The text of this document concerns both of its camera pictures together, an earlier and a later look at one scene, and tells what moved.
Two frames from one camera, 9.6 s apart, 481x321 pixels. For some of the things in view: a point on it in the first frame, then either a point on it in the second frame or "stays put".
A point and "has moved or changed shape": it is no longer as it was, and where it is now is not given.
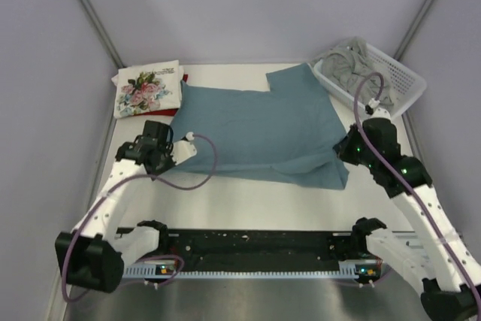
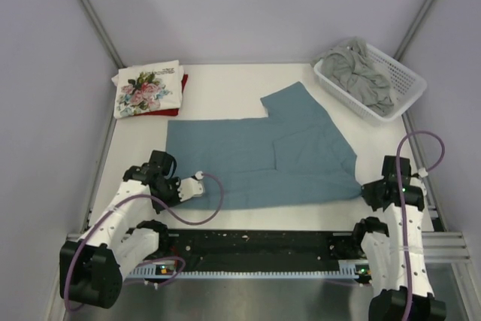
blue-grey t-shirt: [282, 133] has moved or changed shape
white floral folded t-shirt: [148, 88] stays put
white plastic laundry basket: [406, 87] stays put
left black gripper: [167, 149] to [175, 184]
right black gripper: [342, 148] to [367, 193]
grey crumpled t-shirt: [347, 62] stays put
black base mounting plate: [258, 246] stays put
